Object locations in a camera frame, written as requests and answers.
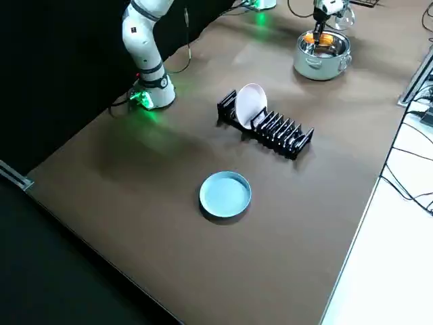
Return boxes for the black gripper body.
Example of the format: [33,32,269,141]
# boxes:
[313,0,326,24]

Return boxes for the orange corn cob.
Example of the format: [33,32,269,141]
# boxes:
[304,32,334,47]

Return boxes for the glass pot lid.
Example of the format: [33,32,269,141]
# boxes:
[329,5,357,32]

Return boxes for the stainless steel pot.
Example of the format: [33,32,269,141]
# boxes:
[292,29,352,81]

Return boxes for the white plate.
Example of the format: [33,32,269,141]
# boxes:
[235,83,268,131]

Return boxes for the light blue plate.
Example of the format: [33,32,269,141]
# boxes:
[198,171,252,219]

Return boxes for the black dish rack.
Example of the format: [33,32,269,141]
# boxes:
[216,88,315,160]

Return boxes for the aluminium rail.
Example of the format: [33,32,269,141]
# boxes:
[397,50,433,108]

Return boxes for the black cable with connector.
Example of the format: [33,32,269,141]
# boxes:
[167,8,193,74]

